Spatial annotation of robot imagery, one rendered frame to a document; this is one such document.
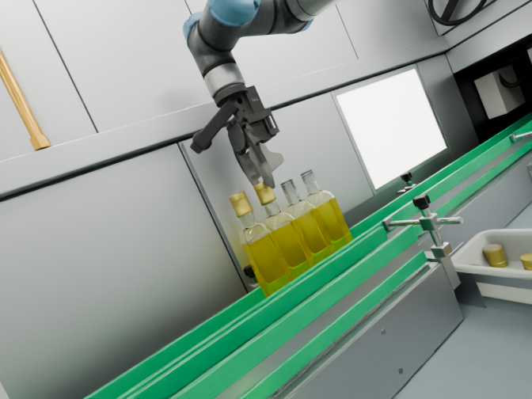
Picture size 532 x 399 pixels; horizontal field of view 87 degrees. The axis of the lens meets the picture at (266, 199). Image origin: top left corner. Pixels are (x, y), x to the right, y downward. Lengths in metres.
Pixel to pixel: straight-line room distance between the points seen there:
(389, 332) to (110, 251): 0.55
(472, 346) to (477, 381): 0.07
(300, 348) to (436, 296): 0.29
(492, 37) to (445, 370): 1.14
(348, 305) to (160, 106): 0.59
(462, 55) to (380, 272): 1.08
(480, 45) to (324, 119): 0.75
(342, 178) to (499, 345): 0.49
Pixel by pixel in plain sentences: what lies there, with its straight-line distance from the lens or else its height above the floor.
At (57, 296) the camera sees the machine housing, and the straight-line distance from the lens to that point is 0.70.
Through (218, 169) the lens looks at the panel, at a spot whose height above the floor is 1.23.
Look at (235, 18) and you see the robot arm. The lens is 0.54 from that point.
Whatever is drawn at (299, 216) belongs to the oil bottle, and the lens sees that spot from 0.58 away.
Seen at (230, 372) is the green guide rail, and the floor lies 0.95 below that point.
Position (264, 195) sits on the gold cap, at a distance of 0.57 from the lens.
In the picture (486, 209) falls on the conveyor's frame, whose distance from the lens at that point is 1.00.
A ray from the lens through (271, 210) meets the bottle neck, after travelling 0.57.
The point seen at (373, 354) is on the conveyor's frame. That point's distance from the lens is 0.55.
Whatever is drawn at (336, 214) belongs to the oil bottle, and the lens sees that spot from 0.64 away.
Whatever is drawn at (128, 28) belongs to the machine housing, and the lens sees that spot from 0.83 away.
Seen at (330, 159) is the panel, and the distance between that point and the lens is 0.84.
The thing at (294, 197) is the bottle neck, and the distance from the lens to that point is 0.60.
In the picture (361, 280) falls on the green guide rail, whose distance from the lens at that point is 0.53.
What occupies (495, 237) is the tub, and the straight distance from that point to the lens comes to 0.84.
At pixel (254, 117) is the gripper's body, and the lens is 0.58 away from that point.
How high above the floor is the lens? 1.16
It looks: 4 degrees down
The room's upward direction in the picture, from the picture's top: 24 degrees counter-clockwise
